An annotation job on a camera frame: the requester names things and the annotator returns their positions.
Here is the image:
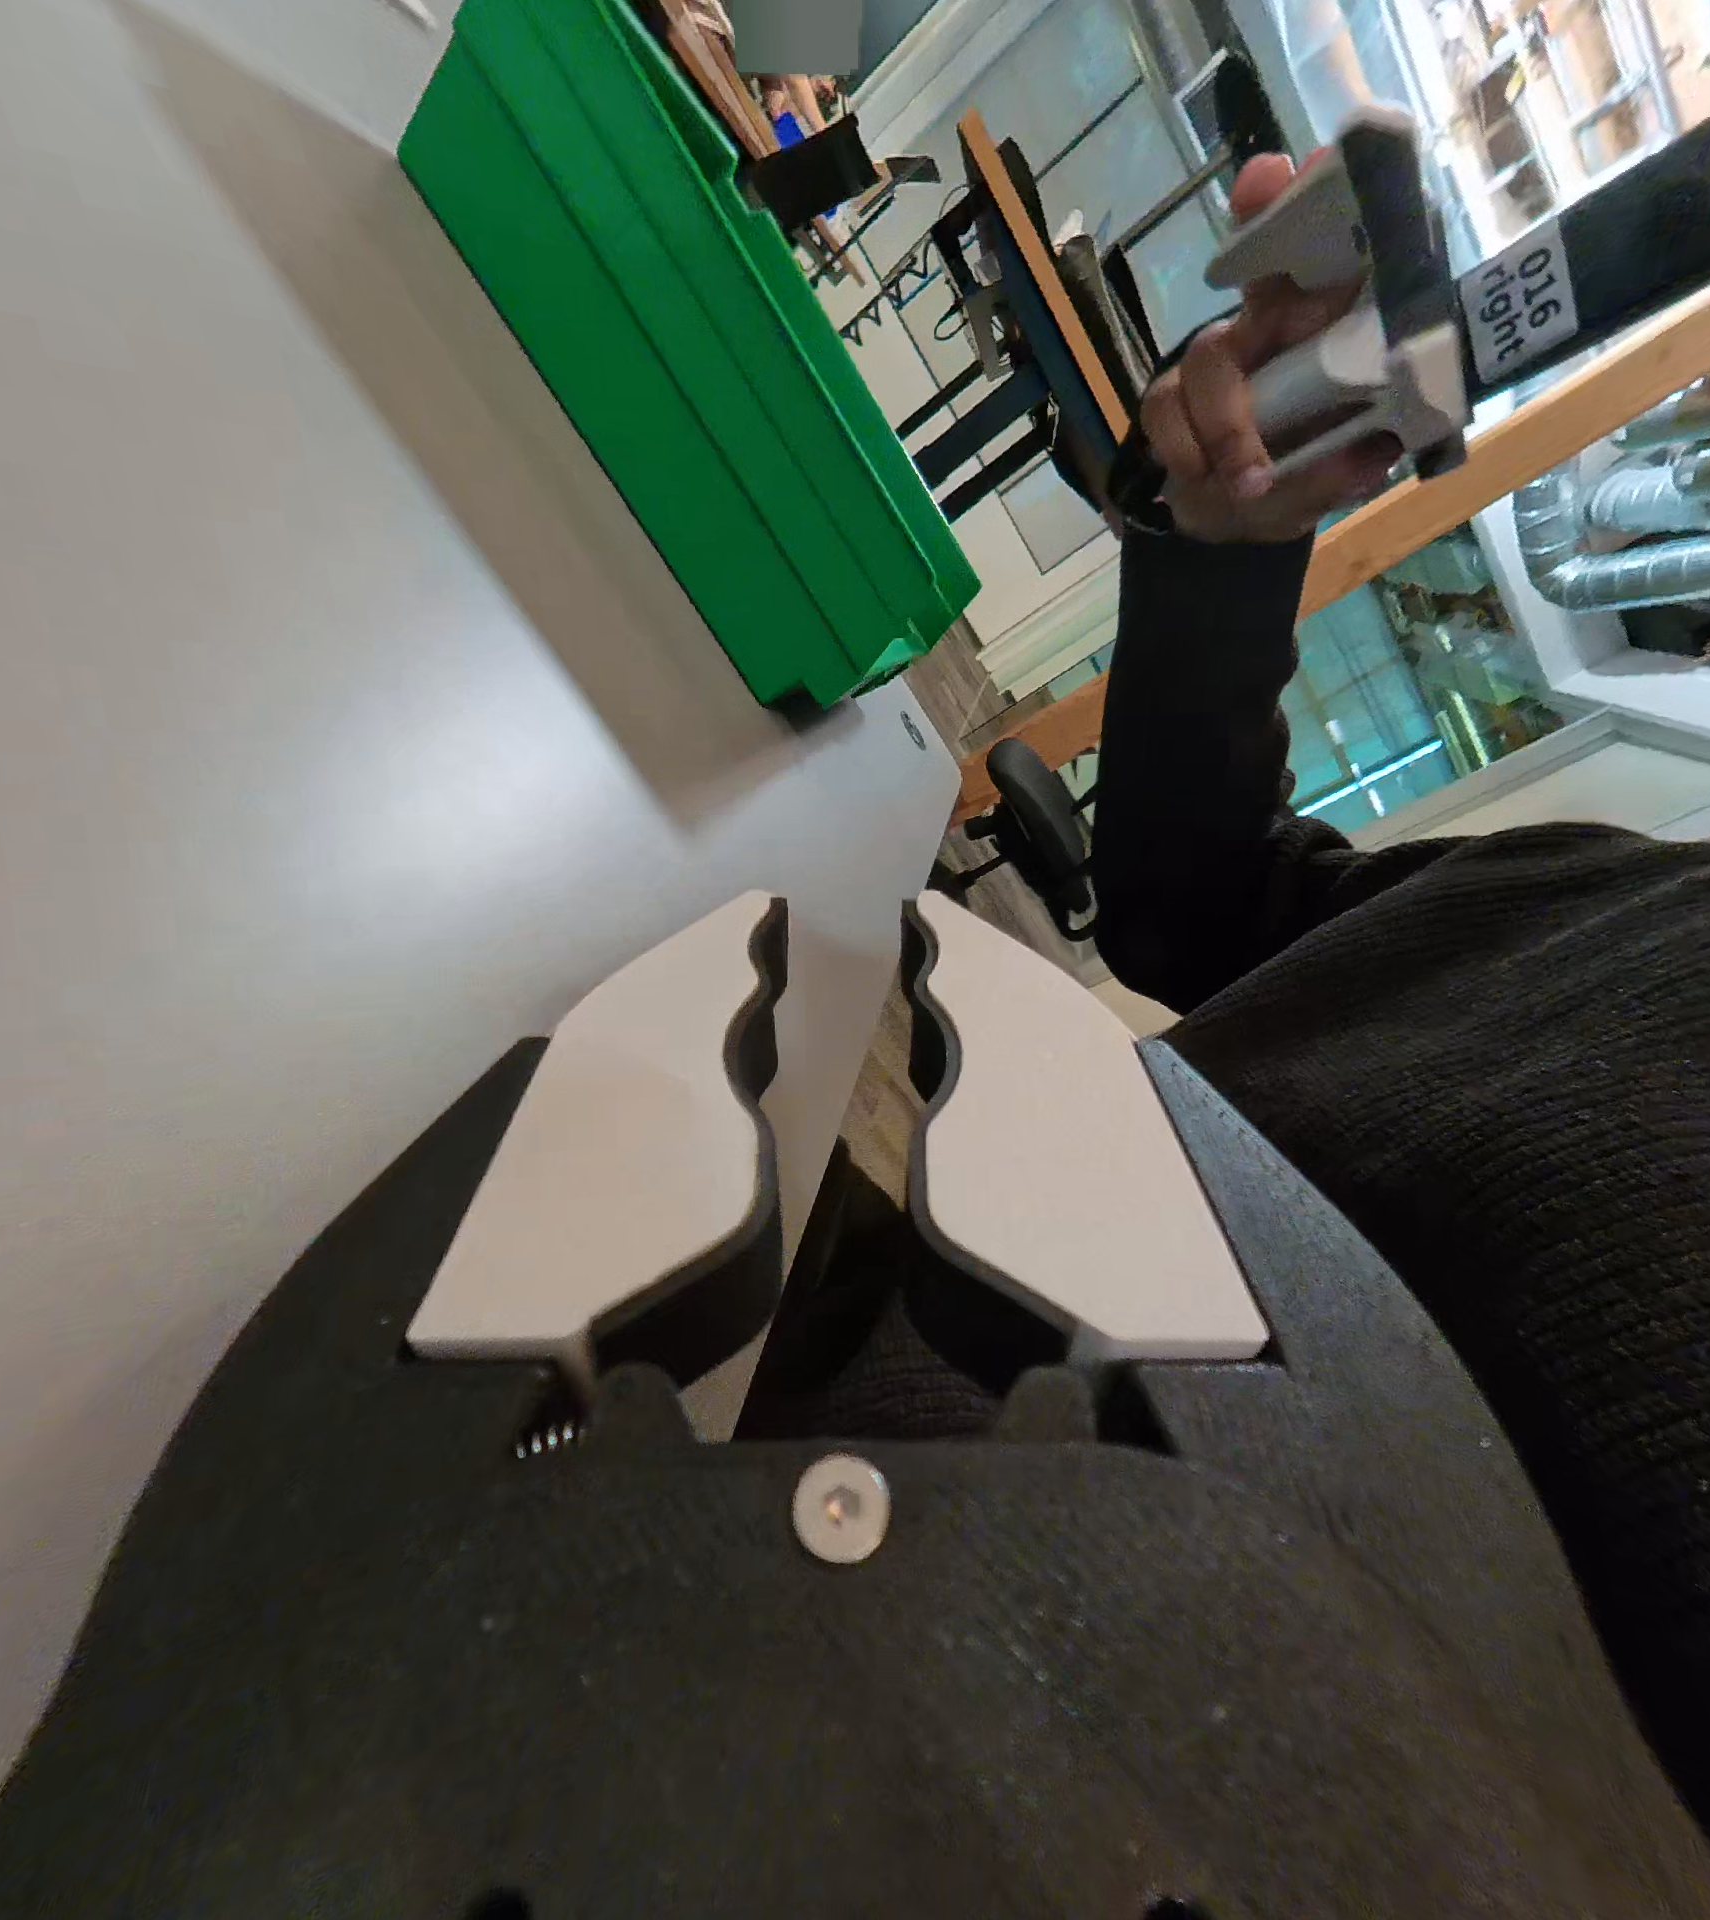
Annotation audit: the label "wooden beam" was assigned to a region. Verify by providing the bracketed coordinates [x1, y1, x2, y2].
[950, 226, 1710, 826]

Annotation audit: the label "silver ventilation ducts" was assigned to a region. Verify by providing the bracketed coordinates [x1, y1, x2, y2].
[1509, 403, 1710, 617]

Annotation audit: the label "black plastic object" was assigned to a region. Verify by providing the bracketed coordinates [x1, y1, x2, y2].
[746, 115, 882, 229]

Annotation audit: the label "grey desk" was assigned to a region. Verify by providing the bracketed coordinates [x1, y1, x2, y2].
[0, 0, 965, 1920]

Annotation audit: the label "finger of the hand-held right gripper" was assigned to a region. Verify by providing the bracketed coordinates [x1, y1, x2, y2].
[1202, 147, 1396, 298]
[1305, 321, 1467, 484]

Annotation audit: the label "black office chair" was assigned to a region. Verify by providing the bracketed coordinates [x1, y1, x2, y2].
[985, 737, 1102, 944]

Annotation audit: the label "person's right forearm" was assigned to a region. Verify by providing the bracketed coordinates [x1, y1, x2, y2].
[1090, 516, 1360, 1013]

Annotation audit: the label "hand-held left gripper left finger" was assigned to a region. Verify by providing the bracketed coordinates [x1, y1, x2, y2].
[403, 889, 790, 1392]

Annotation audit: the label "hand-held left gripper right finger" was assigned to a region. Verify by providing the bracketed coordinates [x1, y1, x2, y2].
[900, 889, 1274, 1368]

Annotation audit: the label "green plastic bin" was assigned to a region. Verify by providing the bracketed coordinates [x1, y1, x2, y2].
[398, 0, 981, 716]

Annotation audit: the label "wooden table with black legs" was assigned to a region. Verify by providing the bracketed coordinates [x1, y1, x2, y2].
[892, 112, 1248, 520]

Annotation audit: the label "person's right hand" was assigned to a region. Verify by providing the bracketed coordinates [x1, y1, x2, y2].
[1136, 147, 1360, 546]

